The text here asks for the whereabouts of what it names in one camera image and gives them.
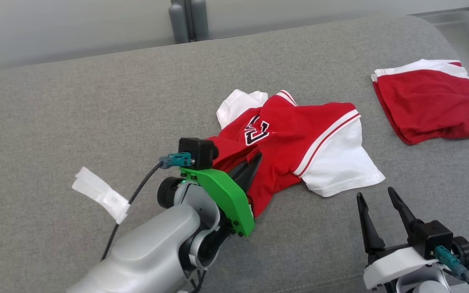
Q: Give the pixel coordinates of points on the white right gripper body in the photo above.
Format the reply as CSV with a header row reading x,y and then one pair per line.
x,y
393,264

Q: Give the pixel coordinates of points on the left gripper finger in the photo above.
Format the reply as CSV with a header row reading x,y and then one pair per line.
x,y
240,171
250,177

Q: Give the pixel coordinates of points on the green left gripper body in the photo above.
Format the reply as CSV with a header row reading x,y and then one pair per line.
x,y
226,195

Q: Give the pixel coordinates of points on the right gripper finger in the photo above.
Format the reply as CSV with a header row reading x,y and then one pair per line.
x,y
403,211
369,228

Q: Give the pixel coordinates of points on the red basketball jersey white sleeves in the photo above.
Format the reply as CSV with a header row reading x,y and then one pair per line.
x,y
295,138

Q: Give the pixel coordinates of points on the red shorts white band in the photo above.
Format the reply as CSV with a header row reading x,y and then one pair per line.
x,y
430,101

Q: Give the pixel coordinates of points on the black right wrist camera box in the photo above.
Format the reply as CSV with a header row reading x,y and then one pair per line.
x,y
432,238

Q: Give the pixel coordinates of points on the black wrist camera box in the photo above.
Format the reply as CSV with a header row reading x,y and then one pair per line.
x,y
432,238
198,152

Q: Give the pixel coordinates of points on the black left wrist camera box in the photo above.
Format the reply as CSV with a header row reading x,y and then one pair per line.
x,y
198,152

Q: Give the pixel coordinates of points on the grey partition post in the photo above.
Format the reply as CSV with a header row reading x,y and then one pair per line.
x,y
189,20

